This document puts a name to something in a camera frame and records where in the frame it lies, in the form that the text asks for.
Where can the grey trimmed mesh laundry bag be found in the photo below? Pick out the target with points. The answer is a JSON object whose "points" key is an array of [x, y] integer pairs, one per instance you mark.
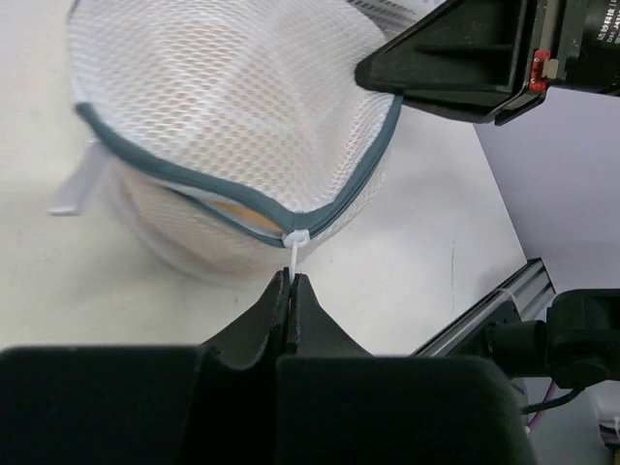
{"points": [[247, 102]]}

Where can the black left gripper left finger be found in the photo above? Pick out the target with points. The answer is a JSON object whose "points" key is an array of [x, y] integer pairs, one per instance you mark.
{"points": [[255, 340]]}

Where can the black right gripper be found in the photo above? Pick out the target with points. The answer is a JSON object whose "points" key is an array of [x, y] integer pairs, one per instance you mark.
{"points": [[464, 60]]}

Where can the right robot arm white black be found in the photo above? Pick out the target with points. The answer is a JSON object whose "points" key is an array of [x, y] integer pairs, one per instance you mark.
{"points": [[599, 64]]}

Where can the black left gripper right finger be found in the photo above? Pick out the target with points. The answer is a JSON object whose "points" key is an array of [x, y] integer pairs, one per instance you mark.
{"points": [[311, 331]]}

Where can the beige bra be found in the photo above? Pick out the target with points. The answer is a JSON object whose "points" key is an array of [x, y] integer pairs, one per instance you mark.
{"points": [[214, 240]]}

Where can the aluminium frame rail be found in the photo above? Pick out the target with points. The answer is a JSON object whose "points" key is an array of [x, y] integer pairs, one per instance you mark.
{"points": [[520, 298]]}

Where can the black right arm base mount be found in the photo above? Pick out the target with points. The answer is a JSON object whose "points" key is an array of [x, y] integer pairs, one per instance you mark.
{"points": [[576, 345]]}

